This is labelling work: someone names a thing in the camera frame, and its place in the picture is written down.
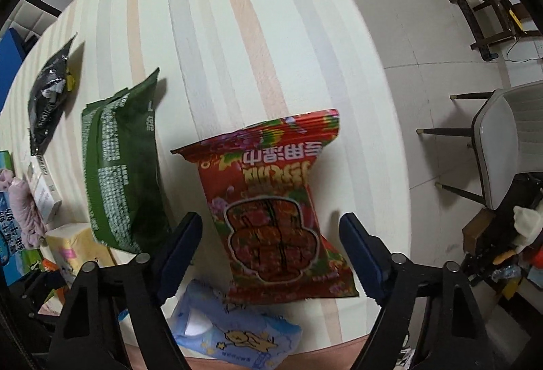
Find green snack bag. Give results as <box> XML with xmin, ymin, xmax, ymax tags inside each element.
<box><xmin>81</xmin><ymin>70</ymin><xmax>171</xmax><ymax>253</ymax></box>

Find red snack bag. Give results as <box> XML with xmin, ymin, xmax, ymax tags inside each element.
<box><xmin>176</xmin><ymin>109</ymin><xmax>358</xmax><ymax>305</ymax></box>

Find blue tissue pack with bear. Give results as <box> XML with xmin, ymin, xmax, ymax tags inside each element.
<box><xmin>169</xmin><ymin>280</ymin><xmax>302</xmax><ymax>369</ymax></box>

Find yellow tissue pack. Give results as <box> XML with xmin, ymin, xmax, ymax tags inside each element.
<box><xmin>45</xmin><ymin>223</ymin><xmax>115</xmax><ymax>287</ymax></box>

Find pink plush cloth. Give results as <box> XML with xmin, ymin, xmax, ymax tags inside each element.
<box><xmin>1</xmin><ymin>168</ymin><xmax>47</xmax><ymax>249</ymax></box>

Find small white box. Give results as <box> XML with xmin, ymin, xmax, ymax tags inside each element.
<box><xmin>25</xmin><ymin>156</ymin><xmax>62</xmax><ymax>224</ymax></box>

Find white plush toy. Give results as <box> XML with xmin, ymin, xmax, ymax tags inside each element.
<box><xmin>513</xmin><ymin>202</ymin><xmax>543</xmax><ymax>253</ymax></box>

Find white chair right side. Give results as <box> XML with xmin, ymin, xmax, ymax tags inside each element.
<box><xmin>416</xmin><ymin>81</ymin><xmax>542</xmax><ymax>210</ymax></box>

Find black snack bag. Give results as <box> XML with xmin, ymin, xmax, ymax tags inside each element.
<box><xmin>27</xmin><ymin>36</ymin><xmax>75</xmax><ymax>156</ymax></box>

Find blue foam mat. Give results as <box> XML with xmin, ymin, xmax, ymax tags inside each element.
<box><xmin>0</xmin><ymin>28</ymin><xmax>26</xmax><ymax>110</ymax></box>

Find dark wooden stool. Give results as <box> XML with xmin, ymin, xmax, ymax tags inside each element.
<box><xmin>449</xmin><ymin>0</ymin><xmax>542</xmax><ymax>62</ymax></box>

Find white quilted chair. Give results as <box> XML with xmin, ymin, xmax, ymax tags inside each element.
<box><xmin>1</xmin><ymin>0</ymin><xmax>57</xmax><ymax>41</ymax></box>

